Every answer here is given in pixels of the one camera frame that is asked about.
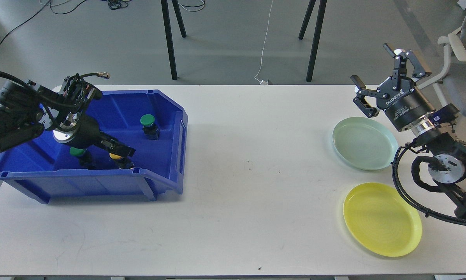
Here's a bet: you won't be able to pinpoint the yellow plate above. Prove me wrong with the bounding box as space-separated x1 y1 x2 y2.
343 182 423 257

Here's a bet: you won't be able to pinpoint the black tripod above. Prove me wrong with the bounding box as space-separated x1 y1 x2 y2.
298 0 327 82
160 0 188 80

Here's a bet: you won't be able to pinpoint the light green plate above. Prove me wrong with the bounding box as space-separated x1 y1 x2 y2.
331 117 398 171

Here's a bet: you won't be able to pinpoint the black cables on floor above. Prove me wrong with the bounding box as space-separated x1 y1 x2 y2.
0 0 206 63

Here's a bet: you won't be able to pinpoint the green push button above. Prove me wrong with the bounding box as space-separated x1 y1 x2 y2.
140 114 160 140
69 147 96 170

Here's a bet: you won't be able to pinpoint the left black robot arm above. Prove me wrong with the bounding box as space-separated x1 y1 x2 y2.
0 71 135 170

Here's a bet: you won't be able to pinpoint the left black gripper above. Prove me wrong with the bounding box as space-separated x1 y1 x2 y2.
53 114 135 170

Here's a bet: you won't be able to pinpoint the white cable on floor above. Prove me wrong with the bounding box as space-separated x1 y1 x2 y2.
254 0 275 85

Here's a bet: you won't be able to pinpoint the black tripod right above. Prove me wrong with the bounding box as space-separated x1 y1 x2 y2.
298 0 327 82

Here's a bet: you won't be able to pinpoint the blue plastic bin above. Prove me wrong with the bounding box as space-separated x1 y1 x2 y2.
0 90 188 204

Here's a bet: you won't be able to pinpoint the black tripod left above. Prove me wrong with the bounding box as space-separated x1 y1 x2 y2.
160 0 188 80

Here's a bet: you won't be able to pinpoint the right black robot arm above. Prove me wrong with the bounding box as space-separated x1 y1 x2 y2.
351 43 466 226

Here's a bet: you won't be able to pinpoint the white grey chair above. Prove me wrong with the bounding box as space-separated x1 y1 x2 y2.
419 16 466 117

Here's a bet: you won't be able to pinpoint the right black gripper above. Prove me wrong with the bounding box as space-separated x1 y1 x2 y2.
350 43 436 131

